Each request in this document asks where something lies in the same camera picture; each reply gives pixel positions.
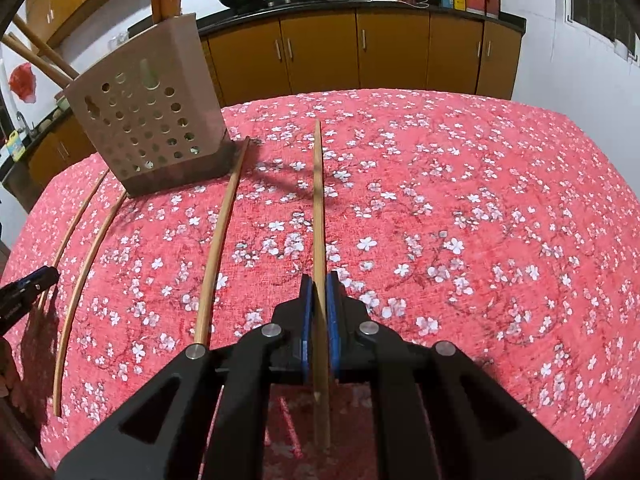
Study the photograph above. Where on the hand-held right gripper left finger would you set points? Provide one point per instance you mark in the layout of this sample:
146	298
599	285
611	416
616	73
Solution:
306	320

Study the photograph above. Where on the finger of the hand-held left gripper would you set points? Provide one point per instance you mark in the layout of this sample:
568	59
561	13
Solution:
30	287

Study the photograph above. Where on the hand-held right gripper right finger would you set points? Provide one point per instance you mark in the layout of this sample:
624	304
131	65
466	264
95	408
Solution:
332	320

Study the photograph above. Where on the beige perforated utensil holder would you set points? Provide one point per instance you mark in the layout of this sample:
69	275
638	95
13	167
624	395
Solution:
150	110

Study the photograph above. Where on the person's left hand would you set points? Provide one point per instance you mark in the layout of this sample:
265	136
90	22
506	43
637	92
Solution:
7	377

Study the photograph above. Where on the yellow detergent bottle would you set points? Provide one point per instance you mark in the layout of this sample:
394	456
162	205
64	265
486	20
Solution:
15	146

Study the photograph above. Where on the red floral tablecloth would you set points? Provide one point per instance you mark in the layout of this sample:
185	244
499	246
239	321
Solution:
425	210

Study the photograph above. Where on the metal faucet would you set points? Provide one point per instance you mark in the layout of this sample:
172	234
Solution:
22	122

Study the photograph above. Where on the hanging red plastic bag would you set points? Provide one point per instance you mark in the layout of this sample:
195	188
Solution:
22	82

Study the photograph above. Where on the wooden lower kitchen cabinets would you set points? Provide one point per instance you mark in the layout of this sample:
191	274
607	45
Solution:
390	50

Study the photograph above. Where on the black kitchen countertop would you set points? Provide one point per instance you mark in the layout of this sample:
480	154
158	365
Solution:
380	5

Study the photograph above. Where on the barred window with white frame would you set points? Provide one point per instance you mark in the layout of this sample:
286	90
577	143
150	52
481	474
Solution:
605	5

